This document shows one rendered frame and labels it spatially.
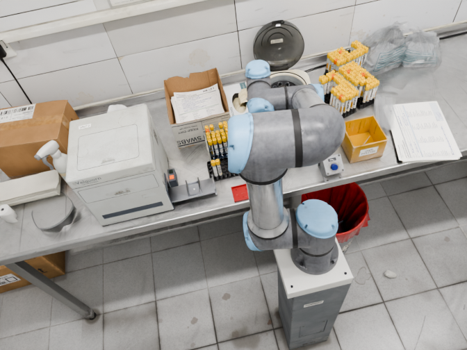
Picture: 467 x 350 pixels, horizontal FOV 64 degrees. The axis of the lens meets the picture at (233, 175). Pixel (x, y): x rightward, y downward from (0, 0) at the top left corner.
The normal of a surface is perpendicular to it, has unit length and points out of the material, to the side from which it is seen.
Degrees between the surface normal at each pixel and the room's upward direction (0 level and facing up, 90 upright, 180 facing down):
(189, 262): 0
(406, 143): 1
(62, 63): 90
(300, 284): 5
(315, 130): 34
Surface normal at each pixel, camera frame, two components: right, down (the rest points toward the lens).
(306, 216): 0.01, -0.65
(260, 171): -0.06, 0.84
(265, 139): -0.08, 0.00
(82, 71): 0.21, 0.78
